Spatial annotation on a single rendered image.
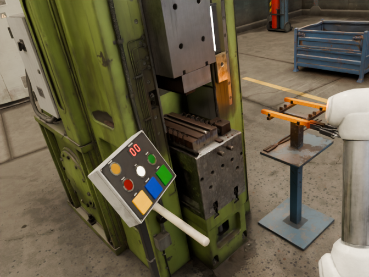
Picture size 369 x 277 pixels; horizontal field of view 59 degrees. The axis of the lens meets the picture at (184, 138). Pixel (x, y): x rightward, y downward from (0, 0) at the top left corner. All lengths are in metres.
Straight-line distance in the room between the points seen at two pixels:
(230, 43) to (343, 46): 3.49
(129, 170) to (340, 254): 0.86
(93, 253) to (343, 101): 2.14
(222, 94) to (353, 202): 1.12
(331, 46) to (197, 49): 3.99
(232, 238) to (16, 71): 5.44
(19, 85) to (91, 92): 4.98
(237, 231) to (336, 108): 1.40
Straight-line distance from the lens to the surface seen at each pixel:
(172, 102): 2.27
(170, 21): 1.58
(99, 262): 2.67
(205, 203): 1.96
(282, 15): 9.02
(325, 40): 5.54
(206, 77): 1.76
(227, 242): 2.34
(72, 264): 2.75
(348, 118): 1.23
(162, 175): 1.50
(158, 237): 2.09
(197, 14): 1.69
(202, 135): 1.84
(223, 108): 2.13
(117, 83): 1.61
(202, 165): 1.82
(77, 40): 1.91
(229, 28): 2.08
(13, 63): 6.83
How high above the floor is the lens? 1.84
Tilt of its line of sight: 28 degrees down
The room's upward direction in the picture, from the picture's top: 10 degrees counter-clockwise
